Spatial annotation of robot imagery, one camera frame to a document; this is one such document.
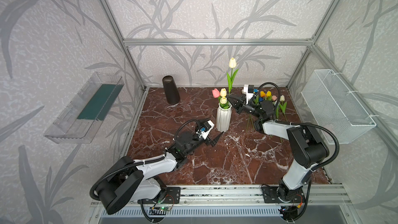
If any aluminium frame crossbar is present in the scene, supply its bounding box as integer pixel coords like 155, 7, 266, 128
123, 38, 313, 47

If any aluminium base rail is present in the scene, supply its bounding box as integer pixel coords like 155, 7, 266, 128
90, 184, 353, 207

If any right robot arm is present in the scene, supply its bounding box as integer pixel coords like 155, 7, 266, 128
227, 85, 340, 202

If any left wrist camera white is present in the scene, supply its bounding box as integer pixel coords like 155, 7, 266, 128
198, 120, 215, 140

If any pale yellow tulip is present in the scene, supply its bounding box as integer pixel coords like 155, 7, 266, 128
220, 88, 227, 97

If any black cone vase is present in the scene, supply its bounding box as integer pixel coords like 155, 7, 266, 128
162, 75, 180, 105

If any white tulip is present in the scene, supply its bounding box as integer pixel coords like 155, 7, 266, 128
278, 95, 287, 119

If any white wire mesh basket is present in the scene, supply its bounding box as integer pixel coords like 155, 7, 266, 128
302, 69, 377, 144

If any tall cream tulip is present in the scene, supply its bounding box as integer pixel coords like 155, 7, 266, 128
227, 58, 238, 94

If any white ribbed ceramic vase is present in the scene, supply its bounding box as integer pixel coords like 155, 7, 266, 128
217, 103, 232, 132

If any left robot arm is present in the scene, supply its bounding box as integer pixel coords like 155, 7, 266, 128
89, 118, 221, 214

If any clear plastic wall shelf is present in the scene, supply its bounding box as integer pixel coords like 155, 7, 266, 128
44, 72, 124, 144

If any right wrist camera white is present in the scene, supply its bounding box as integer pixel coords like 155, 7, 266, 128
243, 85, 255, 105

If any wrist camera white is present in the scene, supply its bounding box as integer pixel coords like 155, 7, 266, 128
243, 85, 255, 105
198, 120, 215, 140

